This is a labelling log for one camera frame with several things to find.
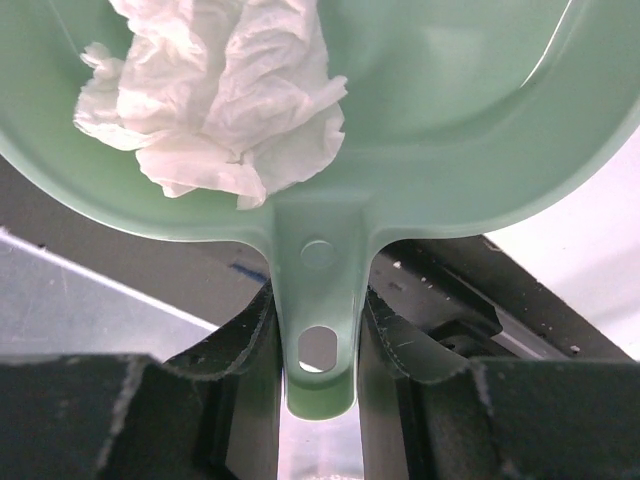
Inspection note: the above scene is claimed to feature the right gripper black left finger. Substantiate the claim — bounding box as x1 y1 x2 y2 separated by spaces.
167 282 280 479

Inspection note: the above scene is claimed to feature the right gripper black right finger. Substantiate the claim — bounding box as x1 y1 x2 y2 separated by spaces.
357 289 468 479

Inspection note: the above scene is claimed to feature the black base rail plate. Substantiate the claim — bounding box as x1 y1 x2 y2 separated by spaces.
369 235 630 361

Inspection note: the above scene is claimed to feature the white paper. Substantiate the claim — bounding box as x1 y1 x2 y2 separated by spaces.
73 1 347 209

